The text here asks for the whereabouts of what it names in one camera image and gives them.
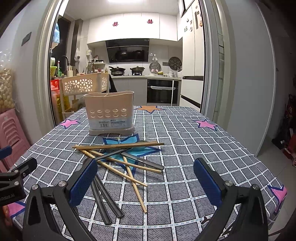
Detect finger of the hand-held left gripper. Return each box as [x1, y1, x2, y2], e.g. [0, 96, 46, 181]
[0, 146, 13, 160]
[8, 157, 38, 176]

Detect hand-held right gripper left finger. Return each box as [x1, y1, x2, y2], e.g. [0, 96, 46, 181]
[22, 158, 99, 241]

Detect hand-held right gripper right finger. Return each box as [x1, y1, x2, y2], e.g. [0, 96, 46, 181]
[193, 158, 275, 241]

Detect wooden chopstick with striped end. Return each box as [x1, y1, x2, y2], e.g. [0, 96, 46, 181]
[117, 137, 147, 213]

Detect beige plastic utensil holder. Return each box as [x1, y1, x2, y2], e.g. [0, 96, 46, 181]
[84, 91, 135, 136]

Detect person's left hand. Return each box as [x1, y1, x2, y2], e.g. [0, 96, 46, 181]
[0, 205, 12, 230]

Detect pink plastic stool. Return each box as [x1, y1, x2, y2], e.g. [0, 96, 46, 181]
[0, 108, 31, 169]

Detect grey checked star tablecloth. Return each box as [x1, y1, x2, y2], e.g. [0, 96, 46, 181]
[10, 105, 287, 241]

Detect bag of beige balls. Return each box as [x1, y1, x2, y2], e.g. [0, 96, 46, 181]
[0, 52, 15, 114]

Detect yellow oil bottle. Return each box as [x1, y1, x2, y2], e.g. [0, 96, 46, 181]
[53, 91, 64, 121]

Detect cream flower pattern basket cart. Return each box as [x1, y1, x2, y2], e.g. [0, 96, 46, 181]
[60, 72, 110, 118]

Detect black built-in oven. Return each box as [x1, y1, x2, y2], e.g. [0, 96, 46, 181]
[147, 79, 179, 105]

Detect grey kitchen base cabinet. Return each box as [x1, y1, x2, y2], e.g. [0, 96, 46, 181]
[111, 77, 148, 105]

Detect black kitchen faucet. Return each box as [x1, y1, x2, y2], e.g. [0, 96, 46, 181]
[60, 56, 71, 70]

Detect black wok with lid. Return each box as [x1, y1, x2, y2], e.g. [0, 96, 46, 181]
[109, 66, 127, 76]

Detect counter seasoning rack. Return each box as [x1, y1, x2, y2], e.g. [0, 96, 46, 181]
[87, 59, 107, 75]

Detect round dark baking tray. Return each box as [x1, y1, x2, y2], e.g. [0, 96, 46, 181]
[168, 57, 182, 70]

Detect black cooking pot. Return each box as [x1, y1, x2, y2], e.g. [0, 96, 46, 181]
[130, 66, 145, 76]

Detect round metal strainer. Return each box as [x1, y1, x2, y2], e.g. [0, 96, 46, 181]
[149, 54, 162, 74]

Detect blue plastic bag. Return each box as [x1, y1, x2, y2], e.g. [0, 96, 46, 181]
[52, 23, 61, 44]

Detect white refrigerator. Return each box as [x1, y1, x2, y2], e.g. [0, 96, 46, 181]
[178, 0, 206, 110]

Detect black range hood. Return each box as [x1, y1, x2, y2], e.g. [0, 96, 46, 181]
[106, 39, 149, 63]

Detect white upper kitchen cabinets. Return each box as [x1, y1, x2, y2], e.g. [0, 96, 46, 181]
[87, 13, 178, 44]

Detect white sliding door frame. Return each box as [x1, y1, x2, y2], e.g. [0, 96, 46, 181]
[37, 0, 232, 130]

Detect black wall switch panel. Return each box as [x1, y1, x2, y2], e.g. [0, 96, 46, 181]
[21, 32, 32, 46]

